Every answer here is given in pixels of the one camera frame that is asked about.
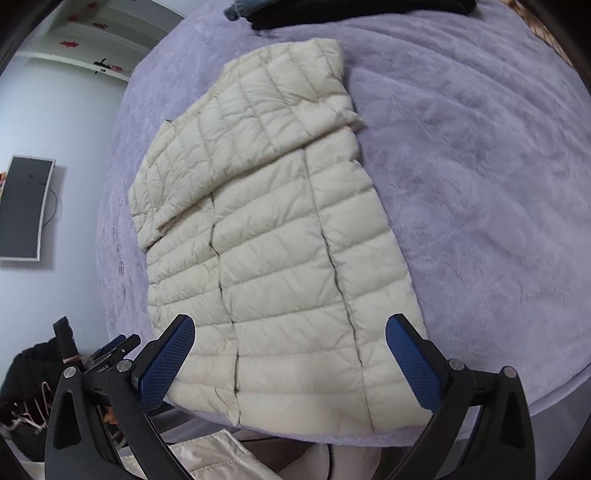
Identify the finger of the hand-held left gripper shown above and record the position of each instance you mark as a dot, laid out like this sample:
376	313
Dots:
111	346
131	342

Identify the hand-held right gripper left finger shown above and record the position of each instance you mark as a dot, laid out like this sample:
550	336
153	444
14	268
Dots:
166	364

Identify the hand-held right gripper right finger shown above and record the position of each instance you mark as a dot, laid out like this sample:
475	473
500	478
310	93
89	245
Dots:
415	364

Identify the cream quilted puffer jacket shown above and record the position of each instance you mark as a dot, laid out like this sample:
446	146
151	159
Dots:
277	254

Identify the black clothing pile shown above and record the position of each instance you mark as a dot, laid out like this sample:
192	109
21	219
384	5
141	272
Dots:
27	369

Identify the person's white clothing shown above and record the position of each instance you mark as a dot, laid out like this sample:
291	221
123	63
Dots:
207	457

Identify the purple fleece blanket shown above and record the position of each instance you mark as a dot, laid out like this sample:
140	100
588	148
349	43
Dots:
461	184

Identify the white door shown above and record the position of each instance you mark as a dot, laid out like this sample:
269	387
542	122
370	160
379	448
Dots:
92	41

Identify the folded blue jeans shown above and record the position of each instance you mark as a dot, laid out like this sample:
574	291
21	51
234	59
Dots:
238	9

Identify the beige striped shirt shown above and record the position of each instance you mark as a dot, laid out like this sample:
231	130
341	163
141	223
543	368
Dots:
542	32

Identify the folded black garment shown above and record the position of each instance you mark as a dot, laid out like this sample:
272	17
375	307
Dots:
369	9

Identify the white-framed wall monitor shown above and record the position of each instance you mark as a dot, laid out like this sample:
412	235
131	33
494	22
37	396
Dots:
23	207

